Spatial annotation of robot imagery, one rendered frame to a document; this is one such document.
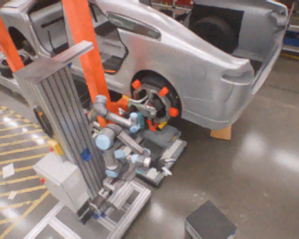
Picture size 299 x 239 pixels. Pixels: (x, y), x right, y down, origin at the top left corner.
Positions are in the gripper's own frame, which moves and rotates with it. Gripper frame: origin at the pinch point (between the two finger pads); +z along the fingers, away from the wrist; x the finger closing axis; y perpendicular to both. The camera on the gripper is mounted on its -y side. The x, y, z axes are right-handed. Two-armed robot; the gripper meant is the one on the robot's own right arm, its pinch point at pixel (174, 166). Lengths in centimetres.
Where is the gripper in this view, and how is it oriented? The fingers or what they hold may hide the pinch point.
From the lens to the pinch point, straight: 189.7
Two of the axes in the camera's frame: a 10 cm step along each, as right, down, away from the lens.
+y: -0.1, 8.0, 6.0
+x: -3.1, 5.7, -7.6
